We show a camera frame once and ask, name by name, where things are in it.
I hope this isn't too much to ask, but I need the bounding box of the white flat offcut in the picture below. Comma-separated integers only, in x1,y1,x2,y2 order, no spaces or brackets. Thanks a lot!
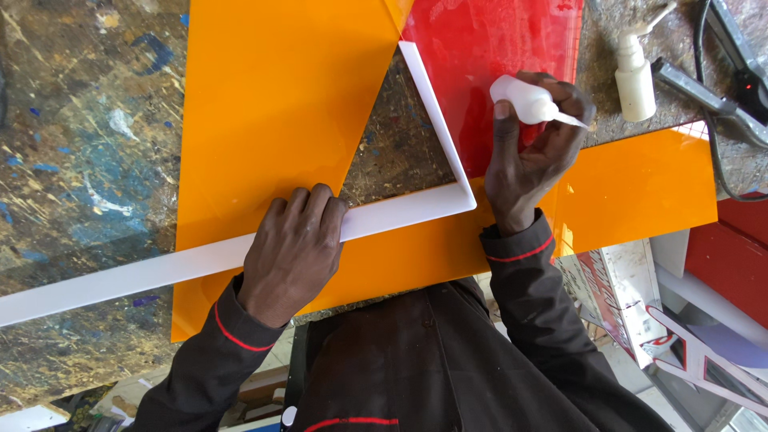
0,404,71,432

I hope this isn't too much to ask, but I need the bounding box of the white red printed sign panel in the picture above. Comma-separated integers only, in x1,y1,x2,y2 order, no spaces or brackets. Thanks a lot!
552,239,662,369

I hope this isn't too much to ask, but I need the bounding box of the white spray bottle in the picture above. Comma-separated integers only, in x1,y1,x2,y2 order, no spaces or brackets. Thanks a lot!
614,1,678,123

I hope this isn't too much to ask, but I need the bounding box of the orange acrylic cut sheet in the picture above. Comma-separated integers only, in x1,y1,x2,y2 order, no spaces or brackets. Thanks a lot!
170,0,719,343

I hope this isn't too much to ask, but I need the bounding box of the white glue squeeze bottle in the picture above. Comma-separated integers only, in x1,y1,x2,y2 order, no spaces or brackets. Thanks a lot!
489,74,589,130

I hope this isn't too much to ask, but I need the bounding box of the red box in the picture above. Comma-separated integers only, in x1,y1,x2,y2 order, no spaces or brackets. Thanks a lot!
684,192,768,330

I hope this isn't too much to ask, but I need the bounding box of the bent white acrylic strip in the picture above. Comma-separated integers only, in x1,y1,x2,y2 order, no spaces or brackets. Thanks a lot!
0,40,478,328

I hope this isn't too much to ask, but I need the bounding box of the black power cable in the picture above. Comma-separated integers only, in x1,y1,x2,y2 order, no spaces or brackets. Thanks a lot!
694,0,768,204

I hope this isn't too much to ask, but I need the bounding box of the person's dark jacket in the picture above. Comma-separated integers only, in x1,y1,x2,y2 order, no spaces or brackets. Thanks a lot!
287,277,601,432

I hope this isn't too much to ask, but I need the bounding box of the white red-edged letter cutout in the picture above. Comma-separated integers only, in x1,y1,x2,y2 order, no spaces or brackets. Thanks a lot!
640,305,768,419

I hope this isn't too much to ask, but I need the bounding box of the grey heating clamp tool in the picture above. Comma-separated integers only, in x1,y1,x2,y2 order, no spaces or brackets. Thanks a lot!
651,0,768,149

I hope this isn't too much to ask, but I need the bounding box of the purple sheet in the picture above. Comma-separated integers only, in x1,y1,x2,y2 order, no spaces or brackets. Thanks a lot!
687,323,768,369

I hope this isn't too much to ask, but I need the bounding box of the red acrylic sheet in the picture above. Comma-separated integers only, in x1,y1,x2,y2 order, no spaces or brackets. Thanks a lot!
400,0,584,180

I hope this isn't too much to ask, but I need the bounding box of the person's left hand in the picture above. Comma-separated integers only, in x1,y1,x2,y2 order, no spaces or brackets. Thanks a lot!
238,183,349,329

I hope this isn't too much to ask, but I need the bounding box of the person's right hand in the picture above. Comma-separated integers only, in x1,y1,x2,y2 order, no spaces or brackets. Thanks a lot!
484,71,597,236

